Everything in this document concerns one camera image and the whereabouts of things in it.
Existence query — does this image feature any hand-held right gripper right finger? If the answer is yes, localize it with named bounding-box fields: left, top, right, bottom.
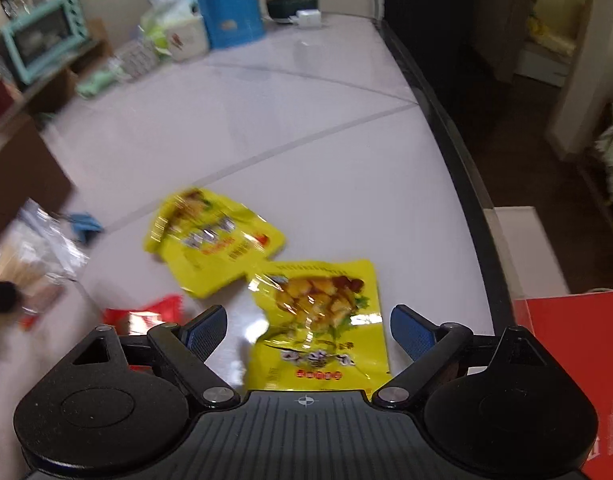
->
left=372, top=304, right=513, bottom=408

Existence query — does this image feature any red snack packet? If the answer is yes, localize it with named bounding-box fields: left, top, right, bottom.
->
left=102, top=296, right=189, bottom=372

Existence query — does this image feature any green snack bag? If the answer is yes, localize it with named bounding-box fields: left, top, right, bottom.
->
left=139, top=1, right=203, bottom=54

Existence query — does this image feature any teal toaster oven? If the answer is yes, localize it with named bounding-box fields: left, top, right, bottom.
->
left=0, top=0, right=91, bottom=86

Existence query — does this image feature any clear plastic bag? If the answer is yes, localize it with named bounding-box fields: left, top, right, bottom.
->
left=0, top=199, right=91, bottom=330

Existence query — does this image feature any yellow snack packet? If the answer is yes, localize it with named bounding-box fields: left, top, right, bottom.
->
left=246, top=259, right=393, bottom=402
left=144, top=187, right=286, bottom=300

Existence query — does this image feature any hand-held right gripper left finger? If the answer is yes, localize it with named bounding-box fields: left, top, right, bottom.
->
left=71, top=304, right=240, bottom=408

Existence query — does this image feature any blue cloth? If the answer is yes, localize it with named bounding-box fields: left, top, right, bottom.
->
left=68, top=213, right=103, bottom=245

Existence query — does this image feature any white power adapter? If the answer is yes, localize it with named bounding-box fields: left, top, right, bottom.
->
left=291, top=9, right=325, bottom=28

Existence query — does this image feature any red cardboard box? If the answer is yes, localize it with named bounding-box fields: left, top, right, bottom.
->
left=512, top=290, right=613, bottom=480

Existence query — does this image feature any white cabinet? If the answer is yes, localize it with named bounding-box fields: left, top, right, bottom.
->
left=483, top=205, right=571, bottom=299

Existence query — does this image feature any light green cloth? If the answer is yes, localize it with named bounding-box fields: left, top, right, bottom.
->
left=76, top=66, right=129, bottom=100

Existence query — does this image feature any blue thermos jug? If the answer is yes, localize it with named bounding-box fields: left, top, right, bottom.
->
left=184, top=0, right=266, bottom=50

